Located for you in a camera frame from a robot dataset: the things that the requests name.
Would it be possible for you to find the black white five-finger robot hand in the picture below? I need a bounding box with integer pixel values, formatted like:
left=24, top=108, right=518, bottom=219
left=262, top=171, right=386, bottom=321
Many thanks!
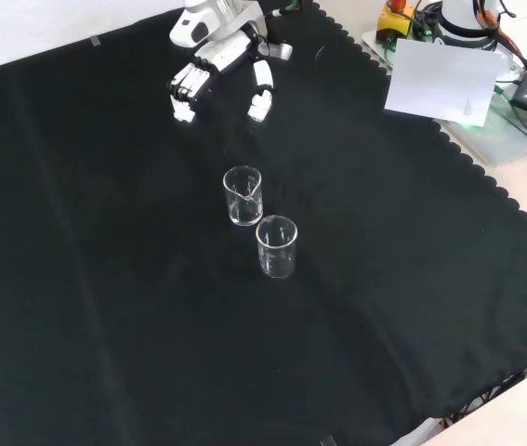
left=167, top=0, right=294, bottom=124

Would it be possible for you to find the clear glass beaker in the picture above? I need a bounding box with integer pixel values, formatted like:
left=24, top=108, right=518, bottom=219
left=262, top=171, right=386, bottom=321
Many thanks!
left=222, top=164, right=264, bottom=228
left=255, top=215, right=299, bottom=280

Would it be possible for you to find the yellow stop button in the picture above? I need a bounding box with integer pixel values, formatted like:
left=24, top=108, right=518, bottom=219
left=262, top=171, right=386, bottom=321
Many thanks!
left=374, top=0, right=416, bottom=43

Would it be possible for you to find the black bench cloth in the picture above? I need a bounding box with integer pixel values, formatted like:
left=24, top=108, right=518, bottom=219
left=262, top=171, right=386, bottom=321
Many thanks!
left=0, top=0, right=527, bottom=446

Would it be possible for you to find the pale board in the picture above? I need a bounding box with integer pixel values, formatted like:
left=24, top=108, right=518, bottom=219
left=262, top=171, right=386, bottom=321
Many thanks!
left=383, top=37, right=510, bottom=127

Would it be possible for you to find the orange cable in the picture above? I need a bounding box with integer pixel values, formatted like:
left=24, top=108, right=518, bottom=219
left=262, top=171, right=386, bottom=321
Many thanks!
left=471, top=0, right=524, bottom=52

